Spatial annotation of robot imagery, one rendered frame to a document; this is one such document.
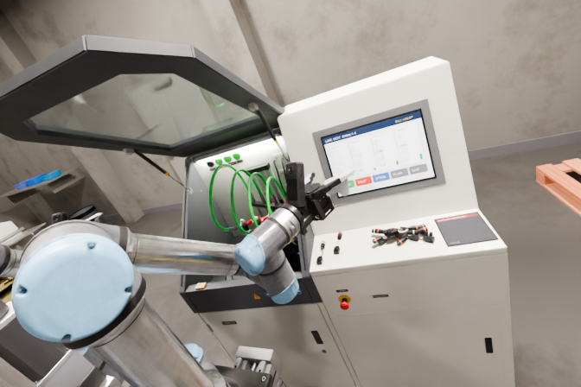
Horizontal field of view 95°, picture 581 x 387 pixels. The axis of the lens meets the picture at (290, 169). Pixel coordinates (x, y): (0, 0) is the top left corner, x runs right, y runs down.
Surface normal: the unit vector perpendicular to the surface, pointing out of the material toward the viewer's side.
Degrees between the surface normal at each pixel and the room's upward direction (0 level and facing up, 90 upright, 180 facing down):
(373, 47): 90
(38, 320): 83
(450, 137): 76
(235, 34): 90
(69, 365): 90
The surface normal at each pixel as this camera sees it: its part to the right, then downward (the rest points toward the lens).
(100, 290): 0.63, -0.07
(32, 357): 0.89, -0.18
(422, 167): -0.25, 0.24
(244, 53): -0.29, 0.48
